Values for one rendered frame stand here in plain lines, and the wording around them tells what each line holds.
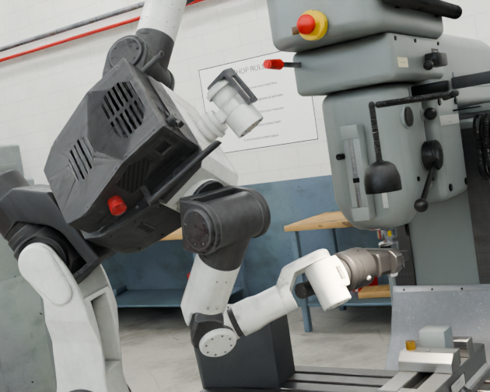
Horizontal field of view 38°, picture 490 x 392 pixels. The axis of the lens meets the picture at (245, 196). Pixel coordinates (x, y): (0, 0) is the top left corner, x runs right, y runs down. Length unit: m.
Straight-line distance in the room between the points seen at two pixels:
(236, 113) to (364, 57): 0.31
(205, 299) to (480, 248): 0.88
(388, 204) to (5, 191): 0.82
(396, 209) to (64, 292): 0.73
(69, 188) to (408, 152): 0.73
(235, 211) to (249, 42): 5.57
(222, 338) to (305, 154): 5.14
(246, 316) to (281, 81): 5.23
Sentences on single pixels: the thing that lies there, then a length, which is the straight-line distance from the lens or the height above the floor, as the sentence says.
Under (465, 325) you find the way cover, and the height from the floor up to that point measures 0.98.
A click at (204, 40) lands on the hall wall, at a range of 7.12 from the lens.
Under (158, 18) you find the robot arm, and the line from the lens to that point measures 1.65.
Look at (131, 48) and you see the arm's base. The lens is 1.56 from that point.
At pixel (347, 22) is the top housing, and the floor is 1.75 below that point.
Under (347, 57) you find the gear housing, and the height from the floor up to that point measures 1.69.
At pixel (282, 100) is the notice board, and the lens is 6.64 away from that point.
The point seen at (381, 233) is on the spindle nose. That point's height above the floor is 1.29.
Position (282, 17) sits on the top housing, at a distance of 1.55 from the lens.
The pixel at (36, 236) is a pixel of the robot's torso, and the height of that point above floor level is 1.42.
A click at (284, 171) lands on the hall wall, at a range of 6.68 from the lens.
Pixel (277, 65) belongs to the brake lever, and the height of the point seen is 1.70.
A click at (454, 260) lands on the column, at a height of 1.14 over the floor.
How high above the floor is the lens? 1.53
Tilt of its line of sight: 4 degrees down
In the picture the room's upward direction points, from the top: 9 degrees counter-clockwise
